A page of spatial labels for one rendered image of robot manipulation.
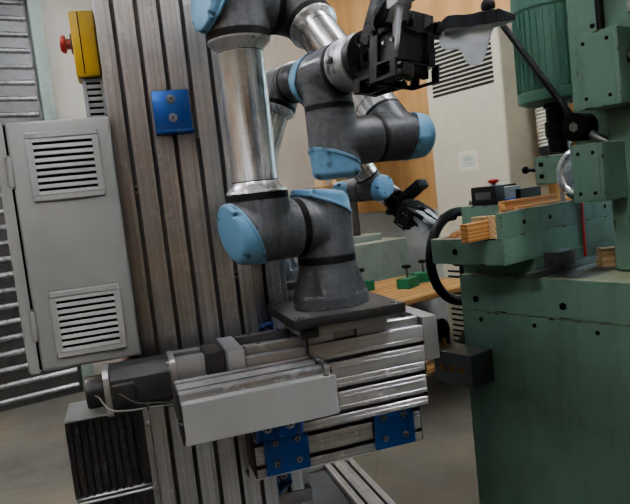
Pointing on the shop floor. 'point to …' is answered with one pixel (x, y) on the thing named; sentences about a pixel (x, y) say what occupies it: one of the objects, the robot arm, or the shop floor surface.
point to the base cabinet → (561, 411)
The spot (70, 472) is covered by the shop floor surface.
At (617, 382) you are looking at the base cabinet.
